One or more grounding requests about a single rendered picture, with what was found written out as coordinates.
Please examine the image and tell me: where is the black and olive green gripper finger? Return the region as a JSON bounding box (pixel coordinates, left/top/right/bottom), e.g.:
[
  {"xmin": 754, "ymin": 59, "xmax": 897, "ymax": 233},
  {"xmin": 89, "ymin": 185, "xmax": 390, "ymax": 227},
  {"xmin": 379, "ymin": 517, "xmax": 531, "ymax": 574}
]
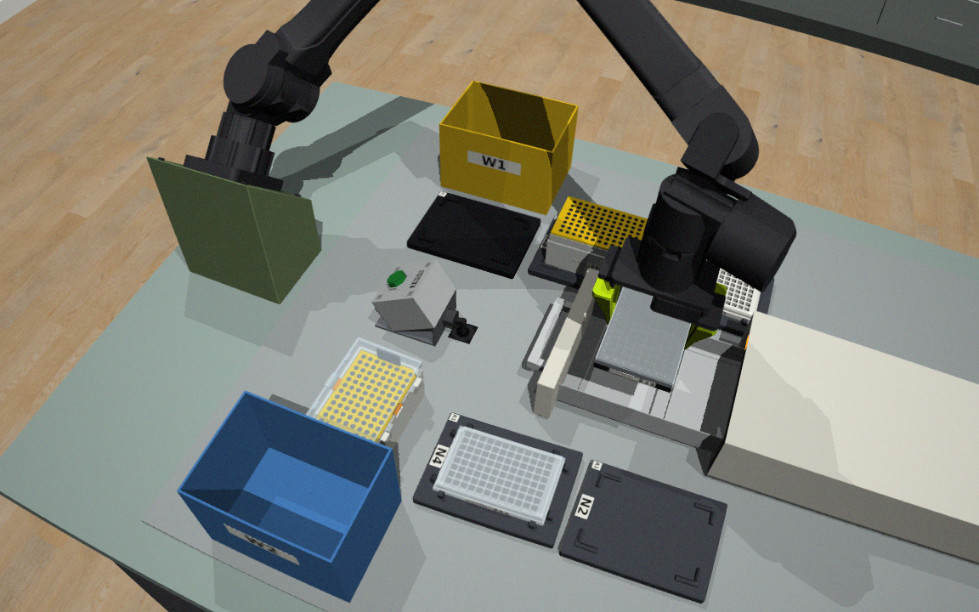
[
  {"xmin": 684, "ymin": 283, "xmax": 727, "ymax": 349},
  {"xmin": 592, "ymin": 277, "xmax": 620, "ymax": 324}
]

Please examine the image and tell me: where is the blue open-top bin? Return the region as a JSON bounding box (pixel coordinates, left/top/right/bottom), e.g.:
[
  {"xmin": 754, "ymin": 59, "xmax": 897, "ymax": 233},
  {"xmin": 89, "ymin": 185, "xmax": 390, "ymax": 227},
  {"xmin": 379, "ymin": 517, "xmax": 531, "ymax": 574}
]
[{"xmin": 177, "ymin": 390, "xmax": 402, "ymax": 603}]

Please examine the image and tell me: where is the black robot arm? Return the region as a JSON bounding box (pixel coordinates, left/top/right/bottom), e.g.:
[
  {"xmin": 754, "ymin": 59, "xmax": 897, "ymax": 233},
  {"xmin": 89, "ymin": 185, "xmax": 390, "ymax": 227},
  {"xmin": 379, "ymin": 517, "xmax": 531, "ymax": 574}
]
[{"xmin": 183, "ymin": 0, "xmax": 796, "ymax": 292}]

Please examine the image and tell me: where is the yellow open-top bin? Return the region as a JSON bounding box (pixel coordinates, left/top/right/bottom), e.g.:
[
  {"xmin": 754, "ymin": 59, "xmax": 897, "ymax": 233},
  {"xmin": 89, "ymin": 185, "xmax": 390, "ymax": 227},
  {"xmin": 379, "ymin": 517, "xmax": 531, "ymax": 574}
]
[{"xmin": 439, "ymin": 81, "xmax": 579, "ymax": 215}]

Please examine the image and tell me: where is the pale grey bench mat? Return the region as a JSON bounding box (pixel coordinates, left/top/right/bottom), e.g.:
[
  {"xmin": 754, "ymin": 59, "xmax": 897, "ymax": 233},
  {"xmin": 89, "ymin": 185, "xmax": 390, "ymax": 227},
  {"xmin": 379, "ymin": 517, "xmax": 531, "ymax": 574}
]
[{"xmin": 141, "ymin": 123, "xmax": 979, "ymax": 612}]

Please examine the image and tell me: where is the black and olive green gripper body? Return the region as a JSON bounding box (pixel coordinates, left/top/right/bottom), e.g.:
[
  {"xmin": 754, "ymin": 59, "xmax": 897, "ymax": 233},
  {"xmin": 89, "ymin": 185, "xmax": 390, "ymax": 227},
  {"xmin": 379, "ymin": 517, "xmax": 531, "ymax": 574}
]
[{"xmin": 598, "ymin": 226, "xmax": 726, "ymax": 332}]

